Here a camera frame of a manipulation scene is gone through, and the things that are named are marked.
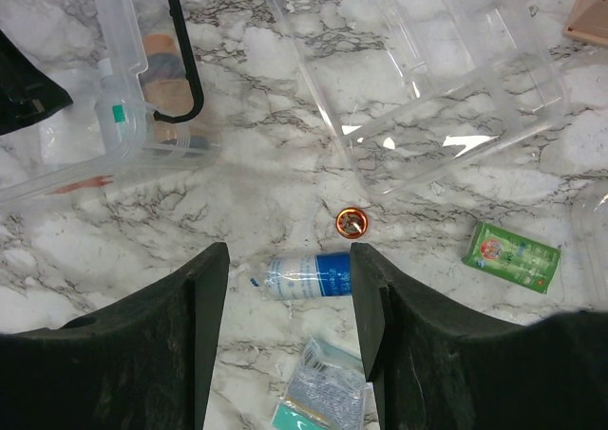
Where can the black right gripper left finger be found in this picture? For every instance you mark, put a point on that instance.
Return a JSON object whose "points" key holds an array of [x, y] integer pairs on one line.
{"points": [[143, 362]]}

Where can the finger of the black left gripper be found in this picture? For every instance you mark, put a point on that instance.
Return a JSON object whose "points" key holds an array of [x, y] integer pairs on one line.
{"points": [[28, 96]]}

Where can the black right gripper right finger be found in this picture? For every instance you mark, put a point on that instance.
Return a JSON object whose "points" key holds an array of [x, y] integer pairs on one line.
{"points": [[437, 364]]}

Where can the white bottle green label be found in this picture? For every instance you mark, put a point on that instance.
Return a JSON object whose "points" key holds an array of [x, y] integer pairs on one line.
{"points": [[109, 108]]}

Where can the teal clear swab packet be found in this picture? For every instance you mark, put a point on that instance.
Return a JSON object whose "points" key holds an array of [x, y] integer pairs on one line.
{"points": [[328, 390]]}

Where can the brown bottle orange cap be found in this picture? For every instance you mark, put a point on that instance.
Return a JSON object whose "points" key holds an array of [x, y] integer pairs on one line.
{"points": [[165, 86]]}

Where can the clear plastic kit box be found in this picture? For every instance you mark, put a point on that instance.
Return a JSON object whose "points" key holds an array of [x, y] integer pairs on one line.
{"points": [[96, 93]]}

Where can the green medicine box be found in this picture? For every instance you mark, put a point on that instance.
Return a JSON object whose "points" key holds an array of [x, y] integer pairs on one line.
{"points": [[512, 257]]}

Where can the clear plastic kit lid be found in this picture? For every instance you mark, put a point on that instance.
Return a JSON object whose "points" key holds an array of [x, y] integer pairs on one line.
{"points": [[589, 220]]}

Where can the small round red tin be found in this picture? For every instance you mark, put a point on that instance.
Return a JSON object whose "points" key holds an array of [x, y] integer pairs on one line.
{"points": [[352, 223]]}

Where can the peach plastic organizer basket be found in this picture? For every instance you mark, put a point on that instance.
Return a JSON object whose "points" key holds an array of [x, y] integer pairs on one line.
{"points": [[587, 22]]}

